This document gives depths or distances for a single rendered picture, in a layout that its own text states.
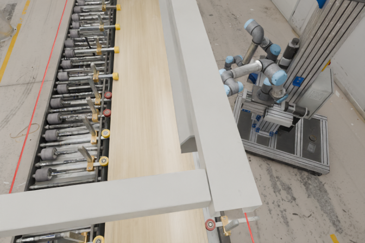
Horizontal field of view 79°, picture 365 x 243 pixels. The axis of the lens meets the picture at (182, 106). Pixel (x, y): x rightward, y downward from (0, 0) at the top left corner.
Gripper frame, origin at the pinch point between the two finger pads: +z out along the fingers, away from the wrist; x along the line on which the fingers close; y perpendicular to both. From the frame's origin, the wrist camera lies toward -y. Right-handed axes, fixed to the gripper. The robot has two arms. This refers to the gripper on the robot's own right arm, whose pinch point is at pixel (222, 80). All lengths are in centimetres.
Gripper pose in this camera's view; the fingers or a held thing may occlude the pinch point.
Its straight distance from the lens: 272.5
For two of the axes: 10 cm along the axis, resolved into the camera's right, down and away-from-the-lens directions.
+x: -1.4, -8.1, 5.7
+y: 9.9, -1.0, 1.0
